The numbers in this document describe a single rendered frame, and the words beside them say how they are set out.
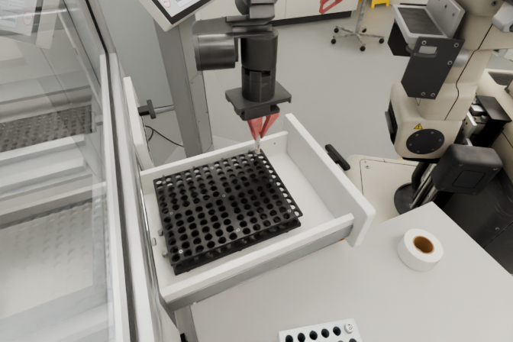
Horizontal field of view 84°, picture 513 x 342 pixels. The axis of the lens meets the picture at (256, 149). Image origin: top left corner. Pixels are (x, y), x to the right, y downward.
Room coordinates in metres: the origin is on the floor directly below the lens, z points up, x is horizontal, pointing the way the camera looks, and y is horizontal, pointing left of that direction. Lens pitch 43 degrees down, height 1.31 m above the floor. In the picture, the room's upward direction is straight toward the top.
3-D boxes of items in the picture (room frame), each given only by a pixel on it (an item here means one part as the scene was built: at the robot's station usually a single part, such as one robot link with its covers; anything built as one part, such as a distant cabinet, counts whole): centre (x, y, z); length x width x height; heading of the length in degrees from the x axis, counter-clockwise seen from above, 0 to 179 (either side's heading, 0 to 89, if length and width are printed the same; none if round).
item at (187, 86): (1.25, 0.30, 0.51); 0.50 x 0.45 x 1.02; 70
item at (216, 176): (0.31, 0.06, 0.87); 0.22 x 0.18 x 0.06; 113
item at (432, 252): (0.27, -0.32, 0.78); 0.07 x 0.07 x 0.04
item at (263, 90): (0.42, 0.00, 1.06); 0.10 x 0.07 x 0.07; 114
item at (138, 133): (0.55, 0.29, 0.87); 0.29 x 0.02 x 0.11; 23
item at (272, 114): (0.42, 0.00, 0.99); 0.07 x 0.07 x 0.09; 24
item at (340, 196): (0.39, -0.13, 0.87); 0.29 x 0.02 x 0.11; 23
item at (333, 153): (0.40, -0.15, 0.91); 0.07 x 0.04 x 0.01; 23
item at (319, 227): (0.30, 0.07, 0.86); 0.40 x 0.26 x 0.06; 113
